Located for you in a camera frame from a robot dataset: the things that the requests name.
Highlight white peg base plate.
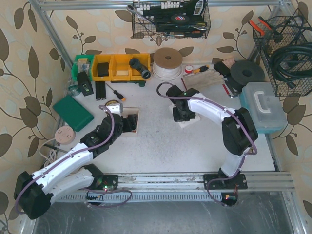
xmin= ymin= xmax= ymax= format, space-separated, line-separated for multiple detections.
xmin=174 ymin=114 xmax=201 ymax=129

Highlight white tray of springs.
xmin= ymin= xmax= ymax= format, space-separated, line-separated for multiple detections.
xmin=121 ymin=107 xmax=140 ymax=137

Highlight beige work glove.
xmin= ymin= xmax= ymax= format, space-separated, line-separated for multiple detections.
xmin=181 ymin=69 xmax=225 ymax=91

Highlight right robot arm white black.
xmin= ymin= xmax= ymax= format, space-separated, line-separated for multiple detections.
xmin=156 ymin=84 xmax=258 ymax=178

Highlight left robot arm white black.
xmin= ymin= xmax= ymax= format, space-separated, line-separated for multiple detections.
xmin=14 ymin=105 xmax=128 ymax=219

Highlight orange tip screwdriver left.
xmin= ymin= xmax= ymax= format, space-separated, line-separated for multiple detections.
xmin=106 ymin=83 xmax=126 ymax=101

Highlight brown tape roll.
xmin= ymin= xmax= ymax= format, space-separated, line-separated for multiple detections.
xmin=105 ymin=100 xmax=119 ymax=106

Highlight red tape roll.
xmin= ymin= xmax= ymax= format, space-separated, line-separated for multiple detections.
xmin=185 ymin=65 xmax=193 ymax=74

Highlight black ribbed block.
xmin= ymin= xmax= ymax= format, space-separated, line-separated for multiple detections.
xmin=95 ymin=81 xmax=106 ymax=101

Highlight orange black screwdriver right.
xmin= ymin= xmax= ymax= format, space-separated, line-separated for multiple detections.
xmin=183 ymin=65 xmax=209 ymax=77

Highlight black sanding block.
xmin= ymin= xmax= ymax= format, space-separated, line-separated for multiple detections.
xmin=214 ymin=61 xmax=231 ymax=78

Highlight black green device box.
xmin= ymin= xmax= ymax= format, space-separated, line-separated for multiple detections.
xmin=77 ymin=72 xmax=94 ymax=96

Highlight black pipe fitting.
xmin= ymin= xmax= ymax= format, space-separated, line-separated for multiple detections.
xmin=129 ymin=58 xmax=151 ymax=79

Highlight yellow storage bin row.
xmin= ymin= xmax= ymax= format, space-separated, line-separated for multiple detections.
xmin=91 ymin=53 xmax=151 ymax=82

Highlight glass jar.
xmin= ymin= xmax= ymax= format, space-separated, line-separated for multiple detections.
xmin=67 ymin=80 xmax=81 ymax=97

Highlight green storage bin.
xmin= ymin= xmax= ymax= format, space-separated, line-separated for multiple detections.
xmin=72 ymin=55 xmax=94 ymax=81

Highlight black filament spool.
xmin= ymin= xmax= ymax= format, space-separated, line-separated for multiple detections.
xmin=227 ymin=60 xmax=265 ymax=92

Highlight teal clear toolbox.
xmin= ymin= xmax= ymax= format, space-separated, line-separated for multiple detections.
xmin=239 ymin=82 xmax=287 ymax=134

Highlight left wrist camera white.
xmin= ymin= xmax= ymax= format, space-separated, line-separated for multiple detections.
xmin=105 ymin=103 xmax=123 ymax=116

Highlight white cable spool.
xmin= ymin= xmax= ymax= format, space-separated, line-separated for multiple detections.
xmin=152 ymin=47 xmax=184 ymax=81

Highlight red handled hex key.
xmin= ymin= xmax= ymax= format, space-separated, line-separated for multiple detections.
xmin=222 ymin=80 xmax=240 ymax=98

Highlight wire basket top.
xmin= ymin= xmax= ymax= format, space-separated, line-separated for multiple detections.
xmin=127 ymin=0 xmax=211 ymax=41

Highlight wire basket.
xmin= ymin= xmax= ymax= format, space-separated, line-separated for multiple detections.
xmin=127 ymin=0 xmax=211 ymax=41
xmin=253 ymin=15 xmax=312 ymax=97

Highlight orange handled pliers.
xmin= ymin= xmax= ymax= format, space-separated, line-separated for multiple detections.
xmin=248 ymin=16 xmax=272 ymax=37

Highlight wire basket right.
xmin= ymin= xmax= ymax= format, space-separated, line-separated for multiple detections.
xmin=253 ymin=15 xmax=312 ymax=97

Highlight coiled black hose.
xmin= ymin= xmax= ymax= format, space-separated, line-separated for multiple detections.
xmin=269 ymin=42 xmax=312 ymax=83

